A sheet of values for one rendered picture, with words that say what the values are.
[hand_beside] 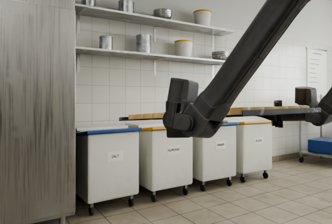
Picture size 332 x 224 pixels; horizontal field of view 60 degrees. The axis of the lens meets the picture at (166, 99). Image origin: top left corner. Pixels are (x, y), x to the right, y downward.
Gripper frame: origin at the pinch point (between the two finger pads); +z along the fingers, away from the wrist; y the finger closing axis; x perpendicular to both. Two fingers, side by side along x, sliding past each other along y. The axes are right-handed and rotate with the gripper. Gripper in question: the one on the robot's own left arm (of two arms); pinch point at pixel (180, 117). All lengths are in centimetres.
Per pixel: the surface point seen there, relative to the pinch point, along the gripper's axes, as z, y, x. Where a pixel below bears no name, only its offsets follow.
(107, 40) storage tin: 206, -80, -90
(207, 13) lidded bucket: 283, -128, 18
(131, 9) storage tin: 220, -116, -67
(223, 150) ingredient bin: 254, 44, 30
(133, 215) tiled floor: 170, 90, -57
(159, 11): 244, -121, -39
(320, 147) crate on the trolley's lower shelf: 400, 60, 193
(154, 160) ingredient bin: 197, 46, -41
